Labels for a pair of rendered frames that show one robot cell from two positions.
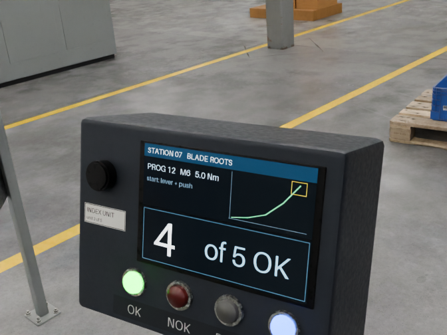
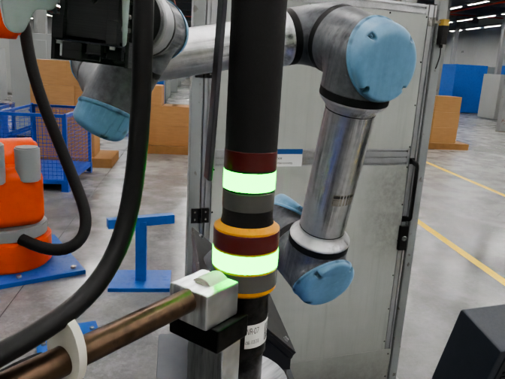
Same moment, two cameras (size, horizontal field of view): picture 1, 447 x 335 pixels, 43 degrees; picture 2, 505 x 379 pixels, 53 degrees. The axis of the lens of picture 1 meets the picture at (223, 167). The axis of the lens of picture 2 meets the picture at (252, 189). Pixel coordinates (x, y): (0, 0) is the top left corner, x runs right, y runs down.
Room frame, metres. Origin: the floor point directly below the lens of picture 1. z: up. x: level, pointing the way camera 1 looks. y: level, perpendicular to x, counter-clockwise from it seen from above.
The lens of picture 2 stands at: (0.60, -1.03, 1.68)
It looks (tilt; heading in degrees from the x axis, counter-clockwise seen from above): 14 degrees down; 129
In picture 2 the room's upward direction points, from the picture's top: 3 degrees clockwise
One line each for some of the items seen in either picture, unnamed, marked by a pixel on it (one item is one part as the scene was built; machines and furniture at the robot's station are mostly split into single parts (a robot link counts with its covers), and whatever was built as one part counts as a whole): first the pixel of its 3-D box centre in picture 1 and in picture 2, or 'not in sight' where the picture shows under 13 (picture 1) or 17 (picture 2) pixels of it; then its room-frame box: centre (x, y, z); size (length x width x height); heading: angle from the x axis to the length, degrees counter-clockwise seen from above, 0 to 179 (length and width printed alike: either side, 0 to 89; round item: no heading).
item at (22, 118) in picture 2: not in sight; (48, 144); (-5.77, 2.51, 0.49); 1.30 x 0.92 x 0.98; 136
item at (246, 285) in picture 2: not in sight; (244, 271); (0.41, -0.78, 1.54); 0.04 x 0.04 x 0.01
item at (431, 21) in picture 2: not in sight; (435, 43); (-0.30, 1.43, 1.82); 0.09 x 0.04 x 0.23; 58
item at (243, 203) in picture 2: not in sight; (248, 197); (0.41, -0.78, 1.59); 0.03 x 0.03 x 0.01
